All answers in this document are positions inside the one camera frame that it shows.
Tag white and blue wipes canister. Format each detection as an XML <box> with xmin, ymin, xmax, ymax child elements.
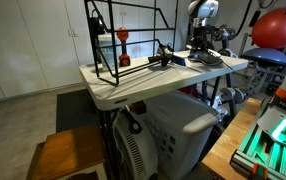
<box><xmin>97</xmin><ymin>33</ymin><xmax>123</xmax><ymax>70</ymax></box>

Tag red exercise ball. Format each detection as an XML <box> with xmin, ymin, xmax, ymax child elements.
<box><xmin>250</xmin><ymin>7</ymin><xmax>286</xmax><ymax>51</ymax></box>

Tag brown wooden stool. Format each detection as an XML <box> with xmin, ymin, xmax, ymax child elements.
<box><xmin>25</xmin><ymin>124</ymin><xmax>110</xmax><ymax>180</ymax></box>

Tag black floor mat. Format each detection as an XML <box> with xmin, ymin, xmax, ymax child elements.
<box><xmin>55</xmin><ymin>88</ymin><xmax>100</xmax><ymax>134</ymax></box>

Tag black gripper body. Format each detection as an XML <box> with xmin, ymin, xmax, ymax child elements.
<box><xmin>189</xmin><ymin>32</ymin><xmax>215</xmax><ymax>52</ymax></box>

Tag black metal shoe rack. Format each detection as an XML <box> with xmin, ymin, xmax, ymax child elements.
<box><xmin>83</xmin><ymin>0</ymin><xmax>180</xmax><ymax>87</ymax></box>

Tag grey trainer with black laces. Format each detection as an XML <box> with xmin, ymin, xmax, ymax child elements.
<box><xmin>156</xmin><ymin>43</ymin><xmax>176</xmax><ymax>65</ymax></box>
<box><xmin>188</xmin><ymin>49</ymin><xmax>225</xmax><ymax>67</ymax></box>

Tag white round fan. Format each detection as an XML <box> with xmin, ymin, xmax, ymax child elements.
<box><xmin>112</xmin><ymin>109</ymin><xmax>160</xmax><ymax>180</ymax></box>

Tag blue balance trainer dome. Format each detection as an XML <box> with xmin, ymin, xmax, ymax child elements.
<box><xmin>240</xmin><ymin>47</ymin><xmax>286</xmax><ymax>67</ymax></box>

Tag green lit robot mounting plate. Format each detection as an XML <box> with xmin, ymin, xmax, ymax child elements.
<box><xmin>229</xmin><ymin>95</ymin><xmax>286</xmax><ymax>180</ymax></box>

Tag grey dumbbell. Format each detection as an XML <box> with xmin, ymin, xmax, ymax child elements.
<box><xmin>220</xmin><ymin>86</ymin><xmax>248</xmax><ymax>105</ymax></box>
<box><xmin>212</xmin><ymin>25</ymin><xmax>238</xmax><ymax>42</ymax></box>

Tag light wooden robot bench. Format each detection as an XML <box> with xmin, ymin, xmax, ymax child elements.
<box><xmin>200</xmin><ymin>96</ymin><xmax>263</xmax><ymax>180</ymax></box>

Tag white cabinet doors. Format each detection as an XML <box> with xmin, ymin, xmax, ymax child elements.
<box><xmin>0</xmin><ymin>0</ymin><xmax>96</xmax><ymax>104</ymax></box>

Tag white plastic laundry basket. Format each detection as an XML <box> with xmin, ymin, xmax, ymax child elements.
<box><xmin>142</xmin><ymin>91</ymin><xmax>221</xmax><ymax>180</ymax></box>

